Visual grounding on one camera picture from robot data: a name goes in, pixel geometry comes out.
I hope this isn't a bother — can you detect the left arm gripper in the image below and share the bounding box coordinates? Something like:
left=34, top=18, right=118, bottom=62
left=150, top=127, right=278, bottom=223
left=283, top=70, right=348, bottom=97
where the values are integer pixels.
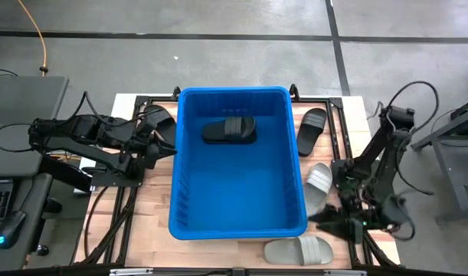
left=128, top=128, right=178, bottom=169

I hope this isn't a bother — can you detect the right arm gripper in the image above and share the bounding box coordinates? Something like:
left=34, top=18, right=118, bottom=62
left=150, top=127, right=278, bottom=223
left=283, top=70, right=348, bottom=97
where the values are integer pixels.
left=308, top=208, right=372, bottom=245

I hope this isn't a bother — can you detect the grey slide sandal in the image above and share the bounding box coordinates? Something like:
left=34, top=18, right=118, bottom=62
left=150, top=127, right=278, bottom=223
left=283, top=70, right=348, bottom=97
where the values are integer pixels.
left=263, top=235, right=335, bottom=266
left=303, top=162, right=334, bottom=218

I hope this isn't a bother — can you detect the blue plastic bin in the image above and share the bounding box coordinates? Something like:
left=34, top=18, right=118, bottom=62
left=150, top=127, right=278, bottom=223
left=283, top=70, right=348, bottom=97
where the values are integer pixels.
left=168, top=85, right=309, bottom=241

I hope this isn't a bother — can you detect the dark grey side stand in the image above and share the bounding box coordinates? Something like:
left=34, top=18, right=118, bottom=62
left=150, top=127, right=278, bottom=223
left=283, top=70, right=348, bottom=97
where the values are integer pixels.
left=409, top=95, right=468, bottom=224

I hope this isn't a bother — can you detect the dark grey desk top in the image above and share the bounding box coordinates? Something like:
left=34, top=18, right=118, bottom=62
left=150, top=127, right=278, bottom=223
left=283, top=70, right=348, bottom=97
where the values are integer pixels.
left=0, top=75, right=70, bottom=178

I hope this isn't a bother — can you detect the black computer mouse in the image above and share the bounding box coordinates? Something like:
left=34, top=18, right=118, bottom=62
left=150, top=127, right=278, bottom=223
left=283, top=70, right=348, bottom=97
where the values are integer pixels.
left=0, top=209, right=28, bottom=251

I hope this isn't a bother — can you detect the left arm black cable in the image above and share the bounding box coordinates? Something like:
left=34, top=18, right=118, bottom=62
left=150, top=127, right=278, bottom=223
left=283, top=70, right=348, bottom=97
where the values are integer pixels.
left=0, top=90, right=158, bottom=153

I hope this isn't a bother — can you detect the black metal table frame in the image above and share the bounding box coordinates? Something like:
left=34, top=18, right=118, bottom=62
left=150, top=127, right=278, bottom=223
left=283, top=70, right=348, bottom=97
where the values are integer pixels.
left=80, top=84, right=400, bottom=269

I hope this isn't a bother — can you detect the black cable under frame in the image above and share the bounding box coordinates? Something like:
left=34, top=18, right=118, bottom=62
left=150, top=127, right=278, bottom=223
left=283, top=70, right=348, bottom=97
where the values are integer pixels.
left=83, top=186, right=110, bottom=258

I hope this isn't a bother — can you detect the silver camera mount bar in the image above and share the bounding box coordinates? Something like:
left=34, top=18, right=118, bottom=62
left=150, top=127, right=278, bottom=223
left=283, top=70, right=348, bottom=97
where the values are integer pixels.
left=109, top=267, right=368, bottom=276

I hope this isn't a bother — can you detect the yellow cable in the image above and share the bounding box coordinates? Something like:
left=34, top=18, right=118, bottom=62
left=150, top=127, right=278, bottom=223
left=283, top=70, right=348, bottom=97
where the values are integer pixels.
left=17, top=0, right=48, bottom=77

